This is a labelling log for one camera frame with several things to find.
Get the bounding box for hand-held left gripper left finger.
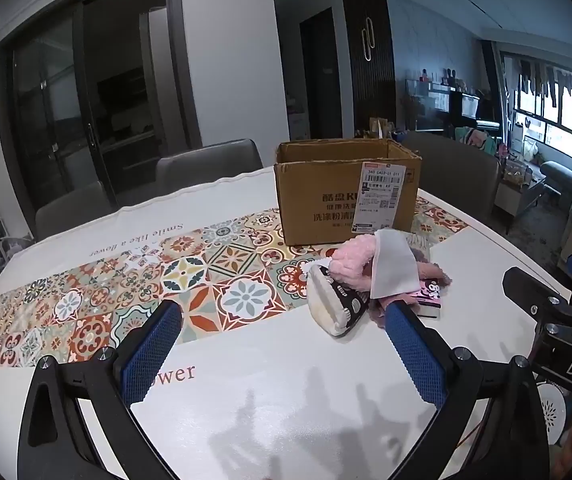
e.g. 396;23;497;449
17;300;184;480

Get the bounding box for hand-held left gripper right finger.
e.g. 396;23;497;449
385;302;562;480

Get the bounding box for pink tissue pack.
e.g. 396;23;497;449
406;280;445;320

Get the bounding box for dusty pink fluffy cloth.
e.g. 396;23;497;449
371;259;454;330

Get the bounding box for white paper tissue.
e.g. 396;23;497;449
368;228;419;298

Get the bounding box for black and white patterned slipper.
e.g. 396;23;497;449
306;262;371;337

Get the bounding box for mauve towel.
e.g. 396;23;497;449
405;232;435;263

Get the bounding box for light pink fluffy cloth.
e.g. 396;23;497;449
323;240;381;291

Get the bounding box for brown cardboard box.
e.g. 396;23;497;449
273;137;423;247

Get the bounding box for white perforated stool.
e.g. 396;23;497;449
537;381;566;443

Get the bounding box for tile-patterned white tablecloth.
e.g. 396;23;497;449
0;167;472;480

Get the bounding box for glass coffee table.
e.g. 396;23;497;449
495;165;548;222

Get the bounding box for grey dining chair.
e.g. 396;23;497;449
156;139;264;197
400;131;501;222
34;180;117;243

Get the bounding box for large window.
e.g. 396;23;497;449
500;52;572;163

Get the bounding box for black piano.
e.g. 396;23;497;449
448;90;503;137

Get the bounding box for hanging laundry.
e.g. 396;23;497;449
515;59;572;107

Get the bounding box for yellow paper bags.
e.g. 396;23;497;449
368;117;393;140

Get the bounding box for dark glass sliding door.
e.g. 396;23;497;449
0;0;203;211

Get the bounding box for dark wooden door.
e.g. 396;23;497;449
300;7;343;142

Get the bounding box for dark cabinet with gold handles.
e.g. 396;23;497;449
341;0;397;133

